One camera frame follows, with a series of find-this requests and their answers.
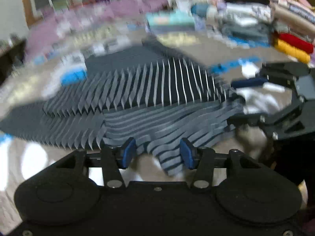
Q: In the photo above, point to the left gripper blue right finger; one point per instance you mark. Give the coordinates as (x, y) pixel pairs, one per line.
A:
(200, 159)

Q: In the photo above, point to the teal folded children top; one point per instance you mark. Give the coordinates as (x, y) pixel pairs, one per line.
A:
(161, 22)

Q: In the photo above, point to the brown Mickey Mouse blanket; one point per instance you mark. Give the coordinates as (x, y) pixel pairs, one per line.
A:
(21, 159)

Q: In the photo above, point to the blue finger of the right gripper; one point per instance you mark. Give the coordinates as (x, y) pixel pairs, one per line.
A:
(250, 82)

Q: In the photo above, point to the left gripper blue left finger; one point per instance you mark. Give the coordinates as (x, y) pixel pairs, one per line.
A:
(115, 158)

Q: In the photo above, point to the dark wooden side desk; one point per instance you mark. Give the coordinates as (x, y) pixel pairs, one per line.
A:
(9, 57)

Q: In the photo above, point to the purple floral duvet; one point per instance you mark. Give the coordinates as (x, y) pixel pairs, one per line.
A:
(54, 27)

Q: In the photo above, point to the white folded clothes stack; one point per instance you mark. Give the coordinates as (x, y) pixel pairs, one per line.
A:
(229, 10)

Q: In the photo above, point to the grey folded clothes stack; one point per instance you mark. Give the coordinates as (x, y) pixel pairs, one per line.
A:
(259, 32)

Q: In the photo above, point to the black white striped garment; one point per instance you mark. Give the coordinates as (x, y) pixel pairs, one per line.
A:
(152, 93)

